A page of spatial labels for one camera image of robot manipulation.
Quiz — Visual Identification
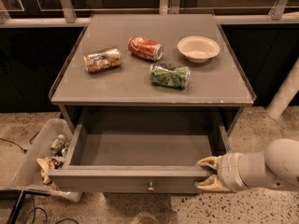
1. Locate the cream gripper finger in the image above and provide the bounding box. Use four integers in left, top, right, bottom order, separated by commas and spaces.
194, 175, 231, 192
197, 156, 221, 170

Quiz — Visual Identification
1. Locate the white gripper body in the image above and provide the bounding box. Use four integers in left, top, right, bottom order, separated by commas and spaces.
217, 153, 249, 192

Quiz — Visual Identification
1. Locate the grey top drawer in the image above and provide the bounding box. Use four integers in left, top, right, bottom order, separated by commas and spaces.
50, 108, 228, 194

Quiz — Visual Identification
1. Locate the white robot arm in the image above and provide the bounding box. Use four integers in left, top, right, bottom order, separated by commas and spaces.
194, 67, 299, 192

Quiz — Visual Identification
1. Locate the grey drawer cabinet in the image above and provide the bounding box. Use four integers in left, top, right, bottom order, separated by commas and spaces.
48, 13, 258, 161

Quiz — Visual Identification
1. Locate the white paper bowl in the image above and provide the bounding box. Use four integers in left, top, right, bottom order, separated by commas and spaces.
178, 36, 220, 63

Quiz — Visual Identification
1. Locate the red cola can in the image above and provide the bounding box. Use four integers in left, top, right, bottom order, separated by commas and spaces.
128, 36, 163, 62

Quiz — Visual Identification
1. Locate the gold brown can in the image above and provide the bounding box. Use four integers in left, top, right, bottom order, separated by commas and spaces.
83, 47, 121, 73

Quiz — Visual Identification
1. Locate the green white can in bin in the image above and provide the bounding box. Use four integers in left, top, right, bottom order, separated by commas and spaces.
50, 134, 66, 153

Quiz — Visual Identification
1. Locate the crumpled brown paper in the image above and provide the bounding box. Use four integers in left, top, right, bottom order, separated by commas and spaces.
36, 157, 64, 185

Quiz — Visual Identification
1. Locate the clear plastic trash bin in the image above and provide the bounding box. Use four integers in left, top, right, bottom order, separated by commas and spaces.
7, 119, 82, 202

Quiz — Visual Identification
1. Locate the metal window railing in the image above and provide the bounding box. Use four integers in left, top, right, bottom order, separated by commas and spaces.
0, 0, 299, 27

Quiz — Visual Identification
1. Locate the blue cable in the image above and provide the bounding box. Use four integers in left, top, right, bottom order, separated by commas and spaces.
23, 194, 49, 224

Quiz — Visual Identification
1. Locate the black cable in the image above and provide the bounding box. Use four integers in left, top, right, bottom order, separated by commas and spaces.
0, 131, 40, 155

